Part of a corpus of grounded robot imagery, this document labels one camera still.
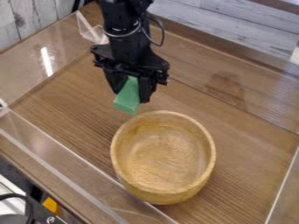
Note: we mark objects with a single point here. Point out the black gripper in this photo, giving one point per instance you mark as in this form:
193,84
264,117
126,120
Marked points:
129,56

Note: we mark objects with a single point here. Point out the green rectangular block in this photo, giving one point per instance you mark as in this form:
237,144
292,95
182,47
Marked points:
127,101

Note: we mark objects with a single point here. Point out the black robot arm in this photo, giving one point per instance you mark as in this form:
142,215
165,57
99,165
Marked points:
134,30

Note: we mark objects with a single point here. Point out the light wooden bowl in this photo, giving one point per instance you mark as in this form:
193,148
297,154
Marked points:
163,155

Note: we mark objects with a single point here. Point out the yellow and black device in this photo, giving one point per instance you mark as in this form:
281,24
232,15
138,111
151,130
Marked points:
53,213

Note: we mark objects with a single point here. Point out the clear acrylic corner bracket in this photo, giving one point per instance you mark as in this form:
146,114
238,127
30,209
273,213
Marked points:
91,33

